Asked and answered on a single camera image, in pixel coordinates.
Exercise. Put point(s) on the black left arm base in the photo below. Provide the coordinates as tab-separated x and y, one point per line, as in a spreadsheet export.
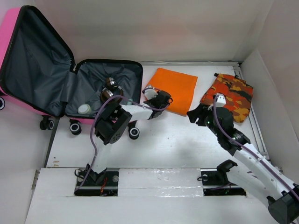
107	187

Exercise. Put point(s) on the round silver tin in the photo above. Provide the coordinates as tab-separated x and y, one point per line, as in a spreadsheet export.
84	109

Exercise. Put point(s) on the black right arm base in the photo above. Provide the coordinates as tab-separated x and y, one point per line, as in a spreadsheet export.
214	185

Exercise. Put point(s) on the pink hard-shell suitcase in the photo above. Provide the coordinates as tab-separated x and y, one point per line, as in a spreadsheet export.
38	71

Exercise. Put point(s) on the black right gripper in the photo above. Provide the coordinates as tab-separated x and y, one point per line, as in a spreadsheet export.
199	111

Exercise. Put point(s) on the orange camouflage cloth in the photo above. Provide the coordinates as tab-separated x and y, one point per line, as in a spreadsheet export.
237	92

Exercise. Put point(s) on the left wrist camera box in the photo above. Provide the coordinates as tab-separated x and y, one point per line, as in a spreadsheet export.
149	93

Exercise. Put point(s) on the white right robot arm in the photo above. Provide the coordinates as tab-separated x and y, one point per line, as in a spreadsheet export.
252	171

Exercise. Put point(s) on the aluminium side rail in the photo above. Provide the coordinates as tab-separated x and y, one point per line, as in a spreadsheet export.
252	117

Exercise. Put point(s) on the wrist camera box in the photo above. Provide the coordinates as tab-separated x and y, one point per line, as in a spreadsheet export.
219	100
149	93

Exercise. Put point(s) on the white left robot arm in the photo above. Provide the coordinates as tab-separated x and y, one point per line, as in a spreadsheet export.
112	120

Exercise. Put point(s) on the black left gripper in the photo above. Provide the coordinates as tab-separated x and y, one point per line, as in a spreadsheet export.
149	101

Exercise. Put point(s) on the brown leather headphones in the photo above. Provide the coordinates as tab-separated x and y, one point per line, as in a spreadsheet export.
111	88

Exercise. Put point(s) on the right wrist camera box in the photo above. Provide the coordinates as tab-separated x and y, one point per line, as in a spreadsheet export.
219	100

